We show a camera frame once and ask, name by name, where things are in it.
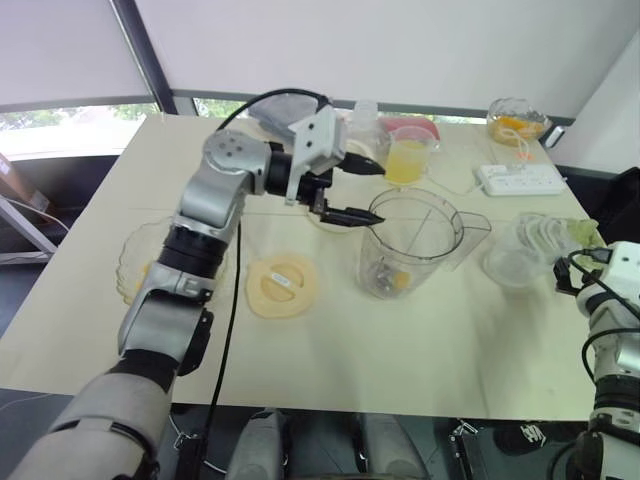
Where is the gray folded cloth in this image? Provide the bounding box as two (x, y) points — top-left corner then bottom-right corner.
(248, 93), (324, 137)

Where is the measuring cup with orange juice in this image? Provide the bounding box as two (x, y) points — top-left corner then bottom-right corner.
(384, 124), (444, 187)

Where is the white power strip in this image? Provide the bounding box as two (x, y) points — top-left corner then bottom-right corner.
(473, 163), (570, 197)

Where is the clear plastic container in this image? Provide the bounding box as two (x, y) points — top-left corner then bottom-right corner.
(481, 211), (576, 290)

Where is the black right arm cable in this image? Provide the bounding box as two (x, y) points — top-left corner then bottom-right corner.
(552, 247), (640, 386)

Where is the cream blender lid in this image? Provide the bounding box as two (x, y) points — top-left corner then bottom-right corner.
(246, 253), (321, 320)

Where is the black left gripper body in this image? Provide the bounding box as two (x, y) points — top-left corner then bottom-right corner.
(298, 150), (352, 217)

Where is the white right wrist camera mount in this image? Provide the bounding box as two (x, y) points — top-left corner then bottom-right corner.
(602, 241), (640, 307)

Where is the clear glass plate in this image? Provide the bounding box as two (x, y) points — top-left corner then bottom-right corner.
(116, 219), (234, 307)

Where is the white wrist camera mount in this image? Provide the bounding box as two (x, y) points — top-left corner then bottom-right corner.
(285, 106), (350, 207)
(602, 241), (640, 307)

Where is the brown cardboard box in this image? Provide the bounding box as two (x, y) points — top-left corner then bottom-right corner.
(0, 152), (51, 216)

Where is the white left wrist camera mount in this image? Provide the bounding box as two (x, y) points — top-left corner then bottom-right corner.
(285, 106), (350, 207)

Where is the glass bowl with orange segments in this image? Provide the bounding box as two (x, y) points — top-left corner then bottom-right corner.
(486, 96), (555, 147)

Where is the white metal stand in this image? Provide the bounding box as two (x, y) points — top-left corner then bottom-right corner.
(0, 192), (59, 264)

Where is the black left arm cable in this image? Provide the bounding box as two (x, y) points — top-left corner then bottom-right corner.
(202, 88), (335, 471)

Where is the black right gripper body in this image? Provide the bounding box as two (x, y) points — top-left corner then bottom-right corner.
(552, 257), (586, 297)

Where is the clear plastic bottle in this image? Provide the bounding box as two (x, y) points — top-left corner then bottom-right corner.
(348, 98), (384, 151)

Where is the dark gray rounded shape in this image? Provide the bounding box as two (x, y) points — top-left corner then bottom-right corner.
(232, 407), (289, 480)

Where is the black window frame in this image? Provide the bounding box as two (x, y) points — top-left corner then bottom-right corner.
(0, 0), (576, 126)

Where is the green cloth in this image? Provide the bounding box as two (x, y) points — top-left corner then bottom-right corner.
(563, 217), (600, 247)

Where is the white power cable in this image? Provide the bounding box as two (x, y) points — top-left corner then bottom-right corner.
(427, 127), (535, 197)

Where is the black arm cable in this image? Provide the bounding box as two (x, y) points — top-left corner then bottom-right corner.
(552, 247), (640, 386)
(202, 88), (335, 471)

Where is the clear blender jar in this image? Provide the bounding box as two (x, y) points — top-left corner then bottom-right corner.
(355, 186), (494, 301)

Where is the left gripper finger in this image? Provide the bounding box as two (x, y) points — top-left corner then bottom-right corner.
(317, 205), (387, 230)
(342, 152), (387, 177)

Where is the black fabric object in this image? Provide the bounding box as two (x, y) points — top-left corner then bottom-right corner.
(594, 167), (640, 246)

